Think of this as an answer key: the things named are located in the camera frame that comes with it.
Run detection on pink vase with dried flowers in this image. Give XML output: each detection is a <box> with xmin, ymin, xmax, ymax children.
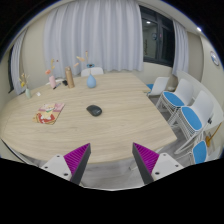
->
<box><xmin>44</xmin><ymin>58</ymin><xmax>60</xmax><ymax>90</ymax></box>

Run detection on blue vase with dried flowers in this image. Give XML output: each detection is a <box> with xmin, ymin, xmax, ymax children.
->
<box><xmin>73</xmin><ymin>50</ymin><xmax>98</xmax><ymax>89</ymax></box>

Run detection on wide white pleated curtain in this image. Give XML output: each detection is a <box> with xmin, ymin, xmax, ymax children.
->
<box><xmin>43</xmin><ymin>0</ymin><xmax>144</xmax><ymax>79</ymax></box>

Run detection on black computer mouse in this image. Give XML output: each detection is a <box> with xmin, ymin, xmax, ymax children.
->
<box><xmin>86</xmin><ymin>104</ymin><xmax>103</xmax><ymax>117</ymax></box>

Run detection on narrow dark window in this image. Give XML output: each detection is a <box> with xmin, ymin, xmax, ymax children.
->
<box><xmin>7</xmin><ymin>46</ymin><xmax>16</xmax><ymax>94</ymax></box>

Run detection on large dark framed window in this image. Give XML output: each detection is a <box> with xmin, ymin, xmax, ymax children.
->
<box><xmin>139</xmin><ymin>4</ymin><xmax>176</xmax><ymax>68</ymax></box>

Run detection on plain white chair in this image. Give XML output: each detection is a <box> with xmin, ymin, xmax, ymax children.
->
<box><xmin>80</xmin><ymin>66</ymin><xmax>105</xmax><ymax>78</ymax></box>

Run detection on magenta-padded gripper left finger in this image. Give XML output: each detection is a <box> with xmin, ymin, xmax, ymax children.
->
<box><xmin>39</xmin><ymin>142</ymin><xmax>92</xmax><ymax>186</ymax></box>

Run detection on gold metal drink bottle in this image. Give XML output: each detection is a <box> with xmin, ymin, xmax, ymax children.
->
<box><xmin>64</xmin><ymin>66</ymin><xmax>75</xmax><ymax>89</ymax></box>

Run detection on green vase with dried flowers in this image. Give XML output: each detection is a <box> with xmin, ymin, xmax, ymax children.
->
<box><xmin>18</xmin><ymin>72</ymin><xmax>33</xmax><ymax>100</ymax></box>

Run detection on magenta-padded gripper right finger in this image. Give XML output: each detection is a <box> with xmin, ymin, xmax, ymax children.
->
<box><xmin>131</xmin><ymin>142</ymin><xmax>184</xmax><ymax>185</ymax></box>

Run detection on round wall clock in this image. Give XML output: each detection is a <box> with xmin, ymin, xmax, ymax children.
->
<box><xmin>209</xmin><ymin>50</ymin><xmax>220</xmax><ymax>67</ymax></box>

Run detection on white chairs with blue seats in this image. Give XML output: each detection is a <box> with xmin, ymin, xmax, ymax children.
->
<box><xmin>146</xmin><ymin>76</ymin><xmax>224</xmax><ymax>166</ymax></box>

